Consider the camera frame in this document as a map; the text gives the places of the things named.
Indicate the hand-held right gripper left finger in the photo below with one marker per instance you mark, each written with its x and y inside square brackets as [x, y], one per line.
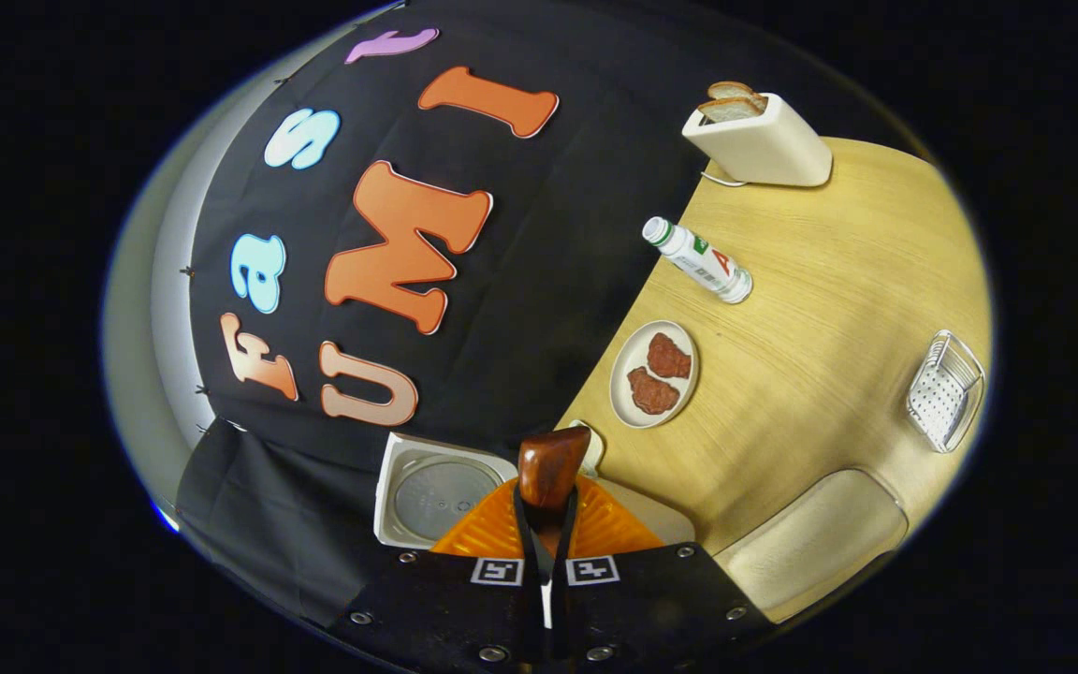
[445, 604]

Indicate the brown wooden spoon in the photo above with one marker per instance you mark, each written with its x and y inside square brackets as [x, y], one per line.
[553, 463]

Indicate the flat bread slice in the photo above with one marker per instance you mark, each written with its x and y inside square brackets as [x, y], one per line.
[731, 109]

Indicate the white oval plate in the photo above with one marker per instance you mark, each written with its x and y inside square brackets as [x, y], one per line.
[628, 351]

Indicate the white toaster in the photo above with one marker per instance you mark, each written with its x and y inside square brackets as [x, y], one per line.
[764, 140]

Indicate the white drink bottle green cap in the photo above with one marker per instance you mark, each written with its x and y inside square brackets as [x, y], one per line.
[703, 262]

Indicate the brown meat patty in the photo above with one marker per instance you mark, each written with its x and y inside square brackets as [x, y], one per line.
[653, 391]
[669, 356]

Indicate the small white dish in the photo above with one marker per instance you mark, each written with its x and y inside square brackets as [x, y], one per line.
[595, 449]

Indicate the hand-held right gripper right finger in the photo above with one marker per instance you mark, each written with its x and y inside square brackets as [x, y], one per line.
[651, 599]

